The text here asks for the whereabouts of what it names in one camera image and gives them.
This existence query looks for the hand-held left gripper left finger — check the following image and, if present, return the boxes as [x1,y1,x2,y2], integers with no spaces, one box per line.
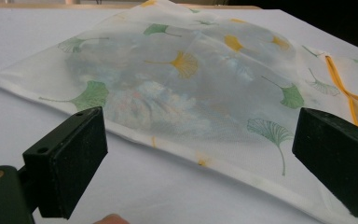
[18,105,109,220]

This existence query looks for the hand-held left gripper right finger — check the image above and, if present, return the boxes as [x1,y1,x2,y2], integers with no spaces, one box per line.
[292,107,358,224]

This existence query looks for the white leaf-print mesh laundry bag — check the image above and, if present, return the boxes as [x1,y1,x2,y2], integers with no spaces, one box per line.
[0,0,358,224]

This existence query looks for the clothes inside mesh bag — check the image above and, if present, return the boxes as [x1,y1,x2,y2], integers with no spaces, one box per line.
[64,27,296,138]

